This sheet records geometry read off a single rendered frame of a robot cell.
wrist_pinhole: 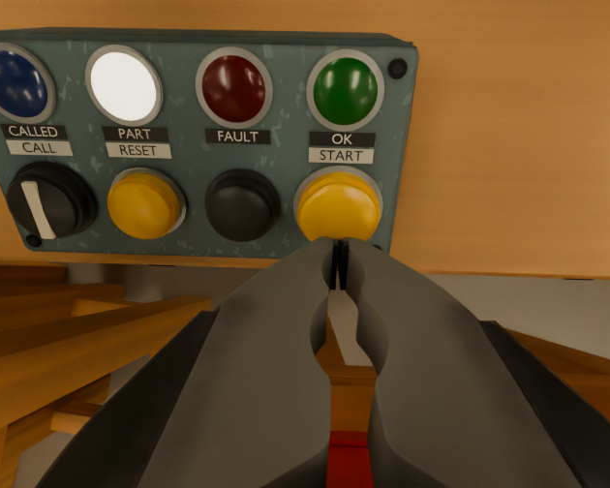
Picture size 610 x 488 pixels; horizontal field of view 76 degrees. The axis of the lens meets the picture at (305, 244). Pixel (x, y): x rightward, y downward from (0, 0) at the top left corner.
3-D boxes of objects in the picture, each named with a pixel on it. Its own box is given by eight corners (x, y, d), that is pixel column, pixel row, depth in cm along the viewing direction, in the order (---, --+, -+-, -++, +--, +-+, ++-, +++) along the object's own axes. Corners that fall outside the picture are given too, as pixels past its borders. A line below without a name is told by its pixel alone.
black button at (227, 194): (276, 232, 15) (272, 249, 14) (214, 230, 15) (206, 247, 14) (274, 173, 14) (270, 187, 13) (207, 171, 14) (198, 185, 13)
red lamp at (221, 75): (270, 127, 13) (265, 109, 12) (204, 125, 13) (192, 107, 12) (272, 73, 13) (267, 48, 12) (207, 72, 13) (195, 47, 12)
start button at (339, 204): (373, 241, 15) (377, 258, 14) (297, 239, 15) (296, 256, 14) (381, 169, 14) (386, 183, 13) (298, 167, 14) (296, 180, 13)
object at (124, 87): (167, 124, 13) (148, 106, 12) (102, 122, 13) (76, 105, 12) (169, 71, 13) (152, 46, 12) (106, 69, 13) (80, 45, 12)
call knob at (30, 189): (100, 229, 15) (84, 245, 14) (35, 228, 15) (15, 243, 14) (81, 166, 14) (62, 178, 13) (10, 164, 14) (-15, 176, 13)
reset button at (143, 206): (186, 229, 15) (176, 246, 14) (125, 228, 15) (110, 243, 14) (176, 170, 14) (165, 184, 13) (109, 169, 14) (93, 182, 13)
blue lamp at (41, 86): (64, 121, 13) (34, 104, 12) (0, 120, 13) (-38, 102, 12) (68, 68, 13) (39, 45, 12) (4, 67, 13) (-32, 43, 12)
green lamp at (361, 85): (376, 129, 13) (383, 111, 12) (309, 128, 13) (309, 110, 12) (377, 75, 13) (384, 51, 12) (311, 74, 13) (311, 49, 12)
